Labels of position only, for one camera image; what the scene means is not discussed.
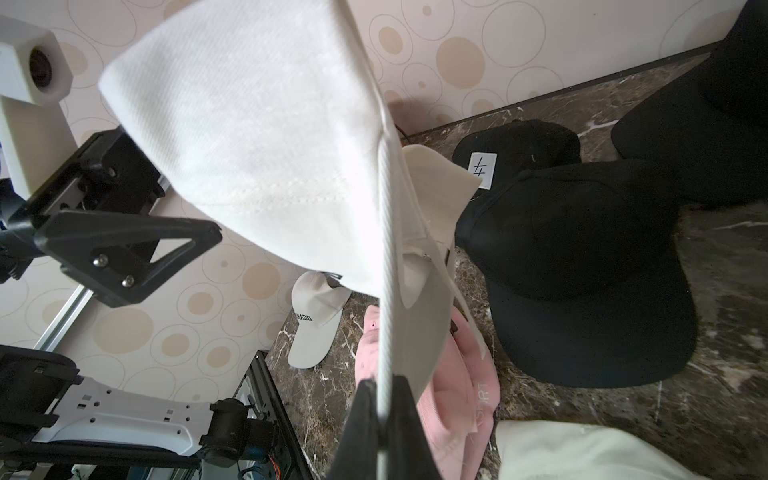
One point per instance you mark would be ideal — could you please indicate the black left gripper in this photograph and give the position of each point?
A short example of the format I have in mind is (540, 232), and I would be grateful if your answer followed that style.
(90, 217)

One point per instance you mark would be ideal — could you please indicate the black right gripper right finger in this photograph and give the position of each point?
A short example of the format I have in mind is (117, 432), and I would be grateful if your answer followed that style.
(405, 446)

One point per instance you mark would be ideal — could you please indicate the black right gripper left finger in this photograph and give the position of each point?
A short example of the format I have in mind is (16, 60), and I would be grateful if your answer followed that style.
(356, 455)

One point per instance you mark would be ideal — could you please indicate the pink cap with logo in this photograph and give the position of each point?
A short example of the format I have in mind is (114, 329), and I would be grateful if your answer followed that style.
(456, 409)

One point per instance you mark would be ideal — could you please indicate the beige Colorado cap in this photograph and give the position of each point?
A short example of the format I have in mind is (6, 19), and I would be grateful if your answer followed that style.
(560, 450)
(318, 308)

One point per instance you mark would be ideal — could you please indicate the black cap white patch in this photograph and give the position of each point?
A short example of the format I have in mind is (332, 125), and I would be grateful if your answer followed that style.
(499, 154)

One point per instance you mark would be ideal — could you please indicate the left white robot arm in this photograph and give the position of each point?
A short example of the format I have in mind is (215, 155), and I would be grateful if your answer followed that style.
(50, 412)

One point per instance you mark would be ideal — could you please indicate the left aluminium frame bar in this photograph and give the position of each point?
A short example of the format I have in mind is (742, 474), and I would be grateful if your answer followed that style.
(64, 320)

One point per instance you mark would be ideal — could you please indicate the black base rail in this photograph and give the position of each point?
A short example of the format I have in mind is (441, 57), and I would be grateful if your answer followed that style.
(286, 459)

